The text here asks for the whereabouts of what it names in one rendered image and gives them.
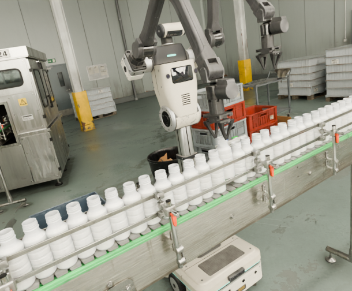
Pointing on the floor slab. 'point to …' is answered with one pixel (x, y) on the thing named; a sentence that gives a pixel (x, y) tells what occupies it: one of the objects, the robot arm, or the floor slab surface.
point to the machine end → (22, 120)
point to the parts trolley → (268, 90)
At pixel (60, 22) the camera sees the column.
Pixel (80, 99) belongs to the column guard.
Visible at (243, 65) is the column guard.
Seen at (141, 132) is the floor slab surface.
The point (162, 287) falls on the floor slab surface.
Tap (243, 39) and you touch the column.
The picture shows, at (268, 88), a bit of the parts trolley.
